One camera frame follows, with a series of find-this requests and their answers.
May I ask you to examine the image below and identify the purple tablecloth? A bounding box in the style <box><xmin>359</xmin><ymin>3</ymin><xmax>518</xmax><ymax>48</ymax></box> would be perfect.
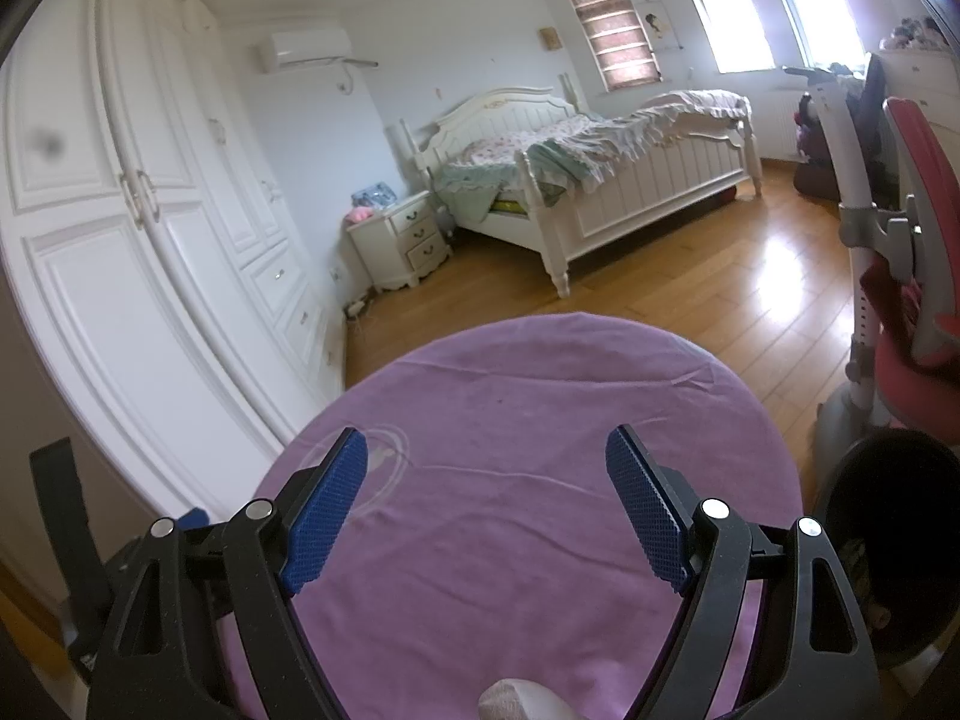
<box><xmin>221</xmin><ymin>311</ymin><xmax>803</xmax><ymax>720</ymax></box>

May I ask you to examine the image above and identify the red striped window blind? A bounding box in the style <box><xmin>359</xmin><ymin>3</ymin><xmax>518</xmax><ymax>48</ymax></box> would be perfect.
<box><xmin>564</xmin><ymin>0</ymin><xmax>665</xmax><ymax>91</ymax></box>

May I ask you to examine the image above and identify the white wooden bed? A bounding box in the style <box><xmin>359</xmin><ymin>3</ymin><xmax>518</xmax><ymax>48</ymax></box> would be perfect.
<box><xmin>386</xmin><ymin>73</ymin><xmax>764</xmax><ymax>297</ymax></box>

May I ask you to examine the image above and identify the white cloth lump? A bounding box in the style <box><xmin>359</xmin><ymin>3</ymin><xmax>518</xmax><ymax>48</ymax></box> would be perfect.
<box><xmin>478</xmin><ymin>679</ymin><xmax>578</xmax><ymax>720</ymax></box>

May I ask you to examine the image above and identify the dark sofa with clothes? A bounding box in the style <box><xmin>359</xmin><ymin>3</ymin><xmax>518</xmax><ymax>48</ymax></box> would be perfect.
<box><xmin>793</xmin><ymin>90</ymin><xmax>845</xmax><ymax>202</ymax></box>

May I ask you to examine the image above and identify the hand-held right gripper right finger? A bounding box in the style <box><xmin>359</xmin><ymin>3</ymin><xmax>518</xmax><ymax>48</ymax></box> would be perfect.
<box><xmin>605</xmin><ymin>424</ymin><xmax>882</xmax><ymax>720</ymax></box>

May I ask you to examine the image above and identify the white radiator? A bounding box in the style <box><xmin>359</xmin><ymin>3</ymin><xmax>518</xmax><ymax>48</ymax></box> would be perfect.
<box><xmin>769</xmin><ymin>90</ymin><xmax>807</xmax><ymax>160</ymax></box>

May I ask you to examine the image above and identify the white wardrobe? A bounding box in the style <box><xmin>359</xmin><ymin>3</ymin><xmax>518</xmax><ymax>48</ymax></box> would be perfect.
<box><xmin>0</xmin><ymin>0</ymin><xmax>350</xmax><ymax>533</ymax></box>

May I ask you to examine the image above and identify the bright window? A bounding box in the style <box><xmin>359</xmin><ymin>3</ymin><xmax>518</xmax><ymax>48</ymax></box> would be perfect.
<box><xmin>673</xmin><ymin>0</ymin><xmax>777</xmax><ymax>74</ymax></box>
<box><xmin>757</xmin><ymin>0</ymin><xmax>863</xmax><ymax>68</ymax></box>

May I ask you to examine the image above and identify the white dresser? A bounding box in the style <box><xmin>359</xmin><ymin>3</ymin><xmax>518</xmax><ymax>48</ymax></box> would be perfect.
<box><xmin>870</xmin><ymin>15</ymin><xmax>960</xmax><ymax>136</ymax></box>

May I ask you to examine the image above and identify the pale green floral blanket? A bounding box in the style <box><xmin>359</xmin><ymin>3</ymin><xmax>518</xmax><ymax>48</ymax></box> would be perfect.
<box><xmin>439</xmin><ymin>88</ymin><xmax>753</xmax><ymax>203</ymax></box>

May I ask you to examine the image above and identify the black trash bin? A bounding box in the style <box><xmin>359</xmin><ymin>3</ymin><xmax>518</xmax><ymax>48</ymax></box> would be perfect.
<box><xmin>814</xmin><ymin>431</ymin><xmax>960</xmax><ymax>672</ymax></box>

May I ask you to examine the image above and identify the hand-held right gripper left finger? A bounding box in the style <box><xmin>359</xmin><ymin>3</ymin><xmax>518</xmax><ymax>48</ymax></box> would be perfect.
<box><xmin>86</xmin><ymin>427</ymin><xmax>368</xmax><ymax>720</ymax></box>

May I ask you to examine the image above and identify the red and white chair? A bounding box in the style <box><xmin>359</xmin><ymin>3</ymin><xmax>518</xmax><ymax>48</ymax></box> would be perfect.
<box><xmin>784</xmin><ymin>64</ymin><xmax>960</xmax><ymax>466</ymax></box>

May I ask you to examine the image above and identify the white nightstand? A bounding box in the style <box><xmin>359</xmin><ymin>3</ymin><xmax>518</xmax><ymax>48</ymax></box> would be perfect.
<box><xmin>346</xmin><ymin>191</ymin><xmax>451</xmax><ymax>293</ymax></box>

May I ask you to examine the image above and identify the white air conditioner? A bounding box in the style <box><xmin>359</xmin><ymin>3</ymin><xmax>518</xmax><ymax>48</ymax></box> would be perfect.
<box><xmin>259</xmin><ymin>28</ymin><xmax>353</xmax><ymax>74</ymax></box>

